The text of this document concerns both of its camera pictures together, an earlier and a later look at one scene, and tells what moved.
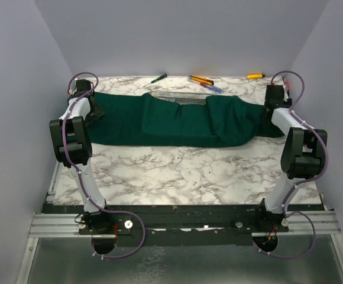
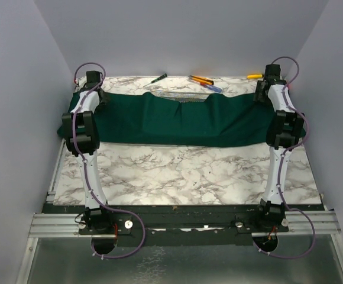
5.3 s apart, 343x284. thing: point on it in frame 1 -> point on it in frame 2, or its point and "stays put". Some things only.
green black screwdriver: [164, 76] stays put
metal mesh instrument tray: [183, 97] stays put
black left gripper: [96, 110] -> [103, 96]
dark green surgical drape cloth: [148, 119] stays put
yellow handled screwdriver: [256, 76] stays put
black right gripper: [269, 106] -> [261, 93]
